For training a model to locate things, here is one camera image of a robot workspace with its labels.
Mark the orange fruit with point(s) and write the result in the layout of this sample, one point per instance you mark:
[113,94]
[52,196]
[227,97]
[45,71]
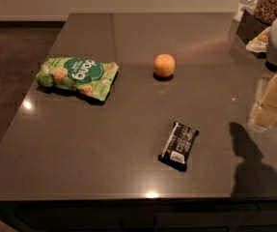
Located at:
[164,65]

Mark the green snack bag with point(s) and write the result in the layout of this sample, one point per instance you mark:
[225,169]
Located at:
[87,77]

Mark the black snack bar wrapper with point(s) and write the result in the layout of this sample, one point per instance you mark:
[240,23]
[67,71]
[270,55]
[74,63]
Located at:
[178,146]

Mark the black box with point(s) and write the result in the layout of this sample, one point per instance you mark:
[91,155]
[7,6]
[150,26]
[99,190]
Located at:
[249,27]

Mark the pale snack packet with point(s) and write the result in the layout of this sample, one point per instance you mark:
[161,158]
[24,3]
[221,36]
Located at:
[259,43]

